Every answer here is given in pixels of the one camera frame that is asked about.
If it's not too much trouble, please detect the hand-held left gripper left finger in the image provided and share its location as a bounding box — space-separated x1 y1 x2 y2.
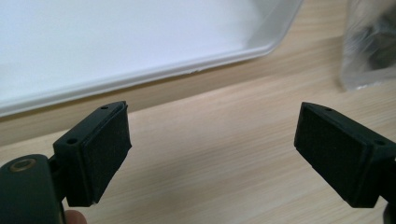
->
49 100 133 207

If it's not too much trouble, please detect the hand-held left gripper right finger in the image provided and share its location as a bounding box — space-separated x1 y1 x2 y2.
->
293 101 396 209

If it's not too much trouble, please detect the clear plastic bag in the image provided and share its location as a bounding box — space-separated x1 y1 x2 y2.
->
339 0 396 91

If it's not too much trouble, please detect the white plastic bin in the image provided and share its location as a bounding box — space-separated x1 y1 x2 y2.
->
0 0 304 119

